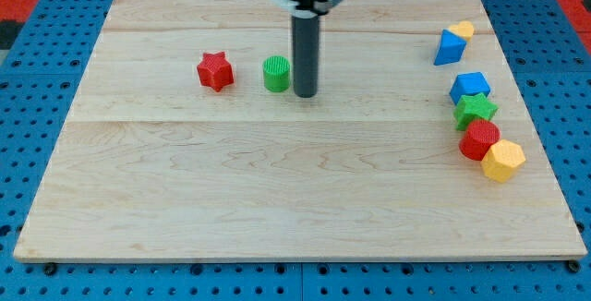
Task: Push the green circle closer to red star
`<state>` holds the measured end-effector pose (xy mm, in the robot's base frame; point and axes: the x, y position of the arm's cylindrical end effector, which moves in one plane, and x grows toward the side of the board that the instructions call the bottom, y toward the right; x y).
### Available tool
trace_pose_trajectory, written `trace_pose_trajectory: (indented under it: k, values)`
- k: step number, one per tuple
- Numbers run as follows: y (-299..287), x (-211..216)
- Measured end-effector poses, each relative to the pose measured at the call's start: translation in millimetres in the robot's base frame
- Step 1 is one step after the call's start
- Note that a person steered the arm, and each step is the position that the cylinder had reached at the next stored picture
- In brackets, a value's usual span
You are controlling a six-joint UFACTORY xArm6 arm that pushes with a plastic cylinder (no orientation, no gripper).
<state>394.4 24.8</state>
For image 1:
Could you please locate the yellow heart block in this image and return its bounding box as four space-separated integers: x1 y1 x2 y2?
447 20 476 42

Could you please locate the blue triangle block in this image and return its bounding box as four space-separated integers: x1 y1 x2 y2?
433 30 467 66

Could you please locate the red star block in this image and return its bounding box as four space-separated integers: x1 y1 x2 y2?
197 52 235 92

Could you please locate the light wooden board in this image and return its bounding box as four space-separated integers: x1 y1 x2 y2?
14 0 587 263

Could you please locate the green cylinder block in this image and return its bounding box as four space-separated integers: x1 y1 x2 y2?
262 55 290 92

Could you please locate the blue cube block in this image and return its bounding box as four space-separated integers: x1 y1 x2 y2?
450 72 491 105

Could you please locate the red cylinder block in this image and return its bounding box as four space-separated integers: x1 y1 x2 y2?
459 119 501 161

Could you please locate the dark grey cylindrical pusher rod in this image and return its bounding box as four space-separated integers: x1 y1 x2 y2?
291 17 320 98

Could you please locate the green star block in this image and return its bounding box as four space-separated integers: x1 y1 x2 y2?
453 92 499 131

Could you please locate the yellow hexagon block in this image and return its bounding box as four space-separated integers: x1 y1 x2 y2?
480 139 526 183

